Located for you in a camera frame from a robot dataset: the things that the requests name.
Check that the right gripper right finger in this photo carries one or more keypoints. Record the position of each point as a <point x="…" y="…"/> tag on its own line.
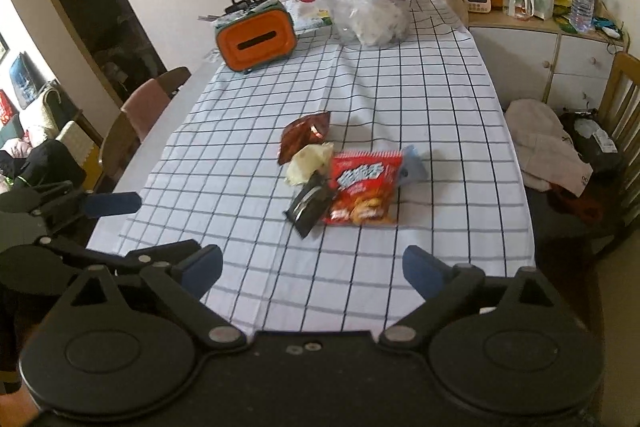
<point x="446" y="289"/>

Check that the black snack packet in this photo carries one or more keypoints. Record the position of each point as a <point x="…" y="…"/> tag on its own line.
<point x="311" y="204"/>

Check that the white kitchen timer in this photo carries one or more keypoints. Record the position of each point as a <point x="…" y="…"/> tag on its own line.
<point x="478" y="6"/>

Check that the dark red snack packet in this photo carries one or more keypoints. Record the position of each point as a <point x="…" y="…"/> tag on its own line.
<point x="310" y="129"/>

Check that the white grid tablecloth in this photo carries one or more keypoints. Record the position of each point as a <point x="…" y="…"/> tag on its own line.
<point x="209" y="172"/>

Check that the red chips bag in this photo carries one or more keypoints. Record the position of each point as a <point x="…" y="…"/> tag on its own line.
<point x="365" y="183"/>

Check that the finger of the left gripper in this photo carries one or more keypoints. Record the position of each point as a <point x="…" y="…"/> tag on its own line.
<point x="166" y="256"/>
<point x="102" y="204"/>

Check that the cream snack packet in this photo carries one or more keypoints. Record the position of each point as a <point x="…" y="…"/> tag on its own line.
<point x="310" y="159"/>

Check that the white sideboard cabinet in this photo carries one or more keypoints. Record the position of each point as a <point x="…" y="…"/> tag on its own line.
<point x="537" y="59"/>

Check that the wooden slatted chair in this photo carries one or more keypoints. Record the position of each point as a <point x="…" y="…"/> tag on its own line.
<point x="619" y="116"/>

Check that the light blue snack packet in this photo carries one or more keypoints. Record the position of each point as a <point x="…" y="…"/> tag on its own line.
<point x="412" y="169"/>

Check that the orange tissue box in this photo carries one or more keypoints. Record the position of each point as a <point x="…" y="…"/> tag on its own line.
<point x="258" y="35"/>

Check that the dark doorway frame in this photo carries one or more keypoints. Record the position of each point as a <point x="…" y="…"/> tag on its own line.
<point x="114" y="41"/>

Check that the beige clothes pile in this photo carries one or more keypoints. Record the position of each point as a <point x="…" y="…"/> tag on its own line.
<point x="546" y="153"/>

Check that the black bag on chair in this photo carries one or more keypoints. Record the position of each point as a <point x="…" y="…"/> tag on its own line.
<point x="591" y="141"/>

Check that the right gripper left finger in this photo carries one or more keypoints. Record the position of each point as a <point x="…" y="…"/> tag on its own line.
<point x="181" y="295"/>

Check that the wooden chair with pink cloth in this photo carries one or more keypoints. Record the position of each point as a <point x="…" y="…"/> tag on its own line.
<point x="147" y="103"/>

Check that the clear water bottle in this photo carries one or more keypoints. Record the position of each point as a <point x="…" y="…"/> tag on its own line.
<point x="581" y="15"/>

